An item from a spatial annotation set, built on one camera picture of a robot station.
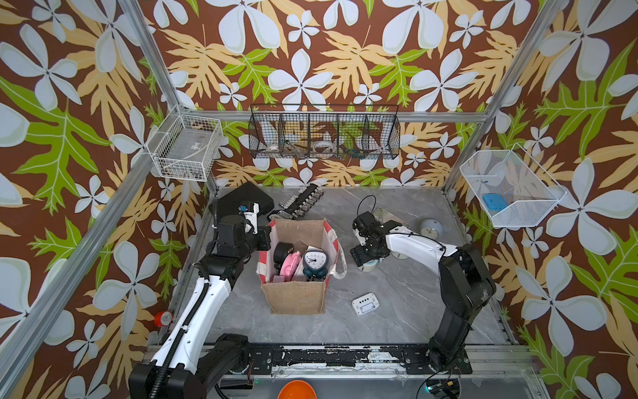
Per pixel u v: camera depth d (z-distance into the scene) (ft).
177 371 1.25
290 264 2.68
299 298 2.36
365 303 2.75
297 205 3.68
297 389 2.24
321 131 3.20
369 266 2.97
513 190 2.68
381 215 2.69
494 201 2.71
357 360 2.46
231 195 3.72
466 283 1.57
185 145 2.82
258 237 2.24
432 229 3.17
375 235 2.24
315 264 2.72
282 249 2.91
